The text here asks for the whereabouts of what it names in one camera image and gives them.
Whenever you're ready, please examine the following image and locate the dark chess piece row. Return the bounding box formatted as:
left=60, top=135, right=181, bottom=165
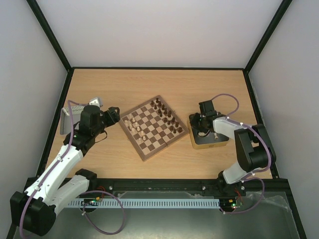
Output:
left=145, top=96, right=188, bottom=139

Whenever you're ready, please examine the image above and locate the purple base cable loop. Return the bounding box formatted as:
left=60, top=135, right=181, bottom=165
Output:
left=79, top=190, right=125, bottom=235

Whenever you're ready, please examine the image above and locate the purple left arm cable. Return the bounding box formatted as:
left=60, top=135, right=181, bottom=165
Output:
left=19, top=100, right=88, bottom=239

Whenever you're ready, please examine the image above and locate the light blue cable duct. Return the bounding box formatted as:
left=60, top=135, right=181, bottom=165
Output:
left=66, top=198, right=220, bottom=209

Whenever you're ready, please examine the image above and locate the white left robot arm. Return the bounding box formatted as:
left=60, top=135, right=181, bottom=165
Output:
left=10, top=105, right=120, bottom=239

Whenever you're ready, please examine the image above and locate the silver metal tin box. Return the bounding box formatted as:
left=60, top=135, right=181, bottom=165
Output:
left=187, top=114, right=230, bottom=149

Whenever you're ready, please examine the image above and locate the black aluminium frame rail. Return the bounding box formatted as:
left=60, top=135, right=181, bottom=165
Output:
left=24, top=178, right=290, bottom=197

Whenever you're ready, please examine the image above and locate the wooden chess board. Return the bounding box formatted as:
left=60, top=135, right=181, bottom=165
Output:
left=119, top=97, right=189, bottom=161

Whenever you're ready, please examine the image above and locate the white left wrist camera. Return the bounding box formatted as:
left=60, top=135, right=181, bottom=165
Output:
left=89, top=97, right=103, bottom=108

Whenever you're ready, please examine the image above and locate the cream piece row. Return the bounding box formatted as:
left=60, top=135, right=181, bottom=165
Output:
left=123, top=114, right=147, bottom=144

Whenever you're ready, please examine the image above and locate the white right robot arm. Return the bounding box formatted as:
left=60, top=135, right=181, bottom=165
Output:
left=187, top=101, right=276, bottom=195

